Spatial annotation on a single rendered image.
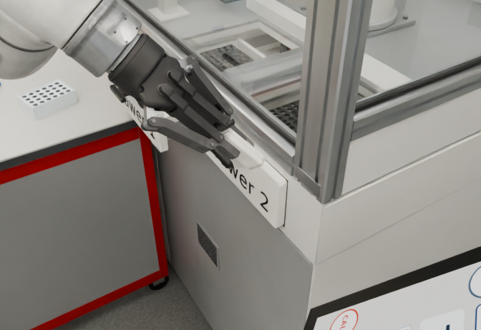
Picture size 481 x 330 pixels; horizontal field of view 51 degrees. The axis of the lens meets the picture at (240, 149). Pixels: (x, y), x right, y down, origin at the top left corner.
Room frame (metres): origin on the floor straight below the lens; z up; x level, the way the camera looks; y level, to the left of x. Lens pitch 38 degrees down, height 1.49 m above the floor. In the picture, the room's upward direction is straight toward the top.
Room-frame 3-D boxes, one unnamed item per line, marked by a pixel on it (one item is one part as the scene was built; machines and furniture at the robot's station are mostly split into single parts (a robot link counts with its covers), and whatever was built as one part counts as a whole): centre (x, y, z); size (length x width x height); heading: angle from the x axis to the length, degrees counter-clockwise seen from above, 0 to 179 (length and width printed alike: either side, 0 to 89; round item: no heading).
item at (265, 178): (0.77, 0.00, 0.87); 0.29 x 0.02 x 0.11; 32
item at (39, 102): (1.15, 0.51, 0.78); 0.12 x 0.08 x 0.04; 137
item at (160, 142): (0.99, 0.24, 0.87); 0.29 x 0.02 x 0.11; 32
